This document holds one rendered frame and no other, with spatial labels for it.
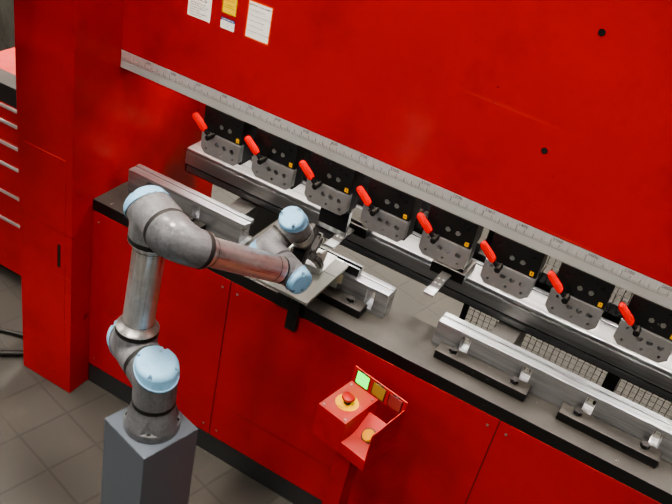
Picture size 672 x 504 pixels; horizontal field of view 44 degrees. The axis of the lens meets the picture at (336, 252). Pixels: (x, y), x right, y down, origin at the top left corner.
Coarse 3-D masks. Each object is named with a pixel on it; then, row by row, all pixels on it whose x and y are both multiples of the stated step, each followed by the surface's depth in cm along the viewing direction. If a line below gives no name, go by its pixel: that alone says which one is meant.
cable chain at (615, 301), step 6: (546, 270) 279; (552, 270) 280; (558, 270) 281; (540, 276) 280; (546, 276) 278; (546, 282) 279; (612, 294) 275; (612, 300) 272; (618, 300) 272; (624, 300) 273; (606, 306) 272; (612, 306) 271; (612, 312) 272; (618, 312) 271
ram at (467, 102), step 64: (128, 0) 262; (256, 0) 240; (320, 0) 230; (384, 0) 221; (448, 0) 212; (512, 0) 204; (576, 0) 197; (640, 0) 190; (128, 64) 274; (192, 64) 261; (256, 64) 249; (320, 64) 238; (384, 64) 228; (448, 64) 219; (512, 64) 211; (576, 64) 203; (640, 64) 196; (320, 128) 247; (384, 128) 237; (448, 128) 227; (512, 128) 218; (576, 128) 210; (640, 128) 202; (512, 192) 226; (576, 192) 217; (640, 192) 209; (640, 256) 216
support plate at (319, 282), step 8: (336, 264) 266; (344, 264) 267; (328, 272) 262; (336, 272) 262; (256, 280) 253; (264, 280) 252; (312, 280) 257; (320, 280) 257; (328, 280) 258; (272, 288) 251; (280, 288) 250; (312, 288) 253; (320, 288) 254; (288, 296) 249; (296, 296) 249; (304, 296) 249; (312, 296) 250; (304, 304) 247
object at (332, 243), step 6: (354, 210) 289; (360, 210) 289; (354, 216) 285; (360, 216) 286; (354, 222) 284; (360, 222) 283; (354, 228) 284; (360, 228) 283; (366, 228) 283; (336, 234) 280; (348, 234) 281; (360, 234) 284; (366, 234) 284; (330, 240) 276; (336, 240) 277; (342, 240) 278; (330, 246) 273; (336, 246) 275
